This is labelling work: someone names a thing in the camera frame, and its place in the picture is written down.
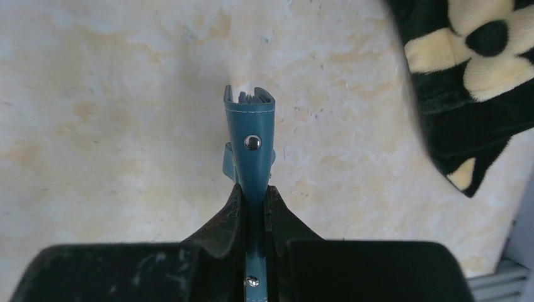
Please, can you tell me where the black floral blanket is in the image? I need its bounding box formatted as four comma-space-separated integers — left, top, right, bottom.
387, 1, 533, 197

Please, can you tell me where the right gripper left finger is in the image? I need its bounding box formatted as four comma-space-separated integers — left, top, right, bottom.
11, 185, 245, 301

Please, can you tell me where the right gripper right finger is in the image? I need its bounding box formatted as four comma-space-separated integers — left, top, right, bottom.
264, 186, 474, 302

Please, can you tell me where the aluminium front rail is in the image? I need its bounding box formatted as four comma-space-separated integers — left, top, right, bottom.
468, 257, 533, 302

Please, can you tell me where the blue card holder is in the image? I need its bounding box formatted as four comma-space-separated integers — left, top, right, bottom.
222, 85, 275, 301

